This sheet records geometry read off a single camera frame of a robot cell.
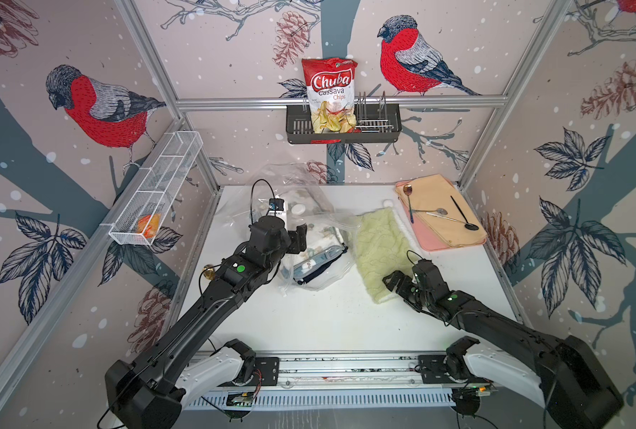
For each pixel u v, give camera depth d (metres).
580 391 0.40
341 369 0.75
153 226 0.67
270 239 0.53
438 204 1.14
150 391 0.37
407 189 1.18
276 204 0.62
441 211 1.11
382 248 0.96
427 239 1.05
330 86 0.82
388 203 1.11
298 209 0.96
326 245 0.90
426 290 0.67
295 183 1.23
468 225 1.06
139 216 0.71
